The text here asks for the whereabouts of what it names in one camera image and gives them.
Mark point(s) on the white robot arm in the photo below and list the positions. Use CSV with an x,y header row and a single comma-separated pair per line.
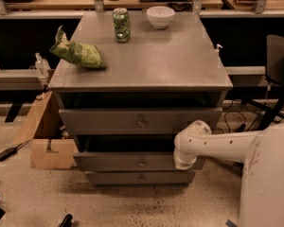
x,y
262,156

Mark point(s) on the grey top drawer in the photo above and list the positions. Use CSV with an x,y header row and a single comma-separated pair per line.
x,y
135,121

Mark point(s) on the green chip bag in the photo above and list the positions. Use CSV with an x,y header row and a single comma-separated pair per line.
x,y
84,55

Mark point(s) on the white pump bottle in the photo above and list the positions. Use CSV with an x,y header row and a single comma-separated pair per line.
x,y
219,49

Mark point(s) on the grey bottom drawer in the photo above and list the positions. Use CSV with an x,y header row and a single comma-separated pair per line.
x,y
140,177

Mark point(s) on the grey drawer cabinet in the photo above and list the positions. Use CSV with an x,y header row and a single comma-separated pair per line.
x,y
173,68

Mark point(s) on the black power adapter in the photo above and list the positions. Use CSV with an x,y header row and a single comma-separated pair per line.
x,y
5,154

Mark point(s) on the clear plastic bottle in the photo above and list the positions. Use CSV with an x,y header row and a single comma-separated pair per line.
x,y
42,65

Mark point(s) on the green soda can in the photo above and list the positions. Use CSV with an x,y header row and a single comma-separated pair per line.
x,y
122,24

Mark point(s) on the black object bottom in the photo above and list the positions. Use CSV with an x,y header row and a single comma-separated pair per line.
x,y
67,221

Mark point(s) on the cardboard box left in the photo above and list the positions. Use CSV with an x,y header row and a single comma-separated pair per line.
x,y
42,129

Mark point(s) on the grey drawer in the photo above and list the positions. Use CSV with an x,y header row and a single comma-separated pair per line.
x,y
135,121
140,177
113,153

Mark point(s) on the white bowl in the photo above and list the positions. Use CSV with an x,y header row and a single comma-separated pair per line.
x,y
160,17

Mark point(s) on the black chair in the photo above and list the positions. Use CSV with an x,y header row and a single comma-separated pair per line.
x,y
274,73

